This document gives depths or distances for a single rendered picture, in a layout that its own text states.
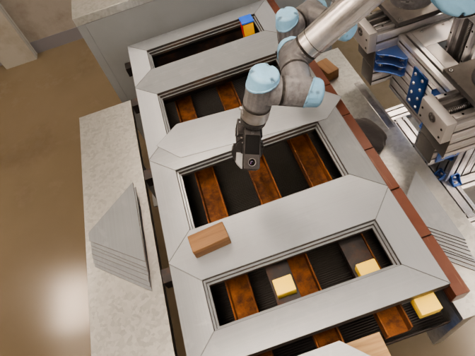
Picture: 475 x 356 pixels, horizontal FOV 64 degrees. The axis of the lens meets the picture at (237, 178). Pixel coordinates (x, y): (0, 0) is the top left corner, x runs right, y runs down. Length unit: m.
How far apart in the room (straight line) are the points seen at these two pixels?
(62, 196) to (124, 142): 1.15
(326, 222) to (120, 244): 0.72
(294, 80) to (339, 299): 0.61
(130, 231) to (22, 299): 1.28
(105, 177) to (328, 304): 1.03
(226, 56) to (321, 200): 0.86
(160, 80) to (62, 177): 1.36
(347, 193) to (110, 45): 1.41
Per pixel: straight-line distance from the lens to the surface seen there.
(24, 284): 2.65
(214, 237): 1.19
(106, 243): 1.46
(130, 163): 1.67
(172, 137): 1.54
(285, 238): 1.21
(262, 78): 0.91
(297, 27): 1.36
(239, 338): 1.13
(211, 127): 1.52
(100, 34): 2.11
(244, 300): 1.33
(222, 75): 1.75
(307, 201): 1.26
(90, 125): 1.93
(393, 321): 1.32
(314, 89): 0.96
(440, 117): 1.32
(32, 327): 2.50
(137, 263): 1.38
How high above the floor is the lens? 1.94
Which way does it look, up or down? 54 degrees down
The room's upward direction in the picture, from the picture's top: 18 degrees counter-clockwise
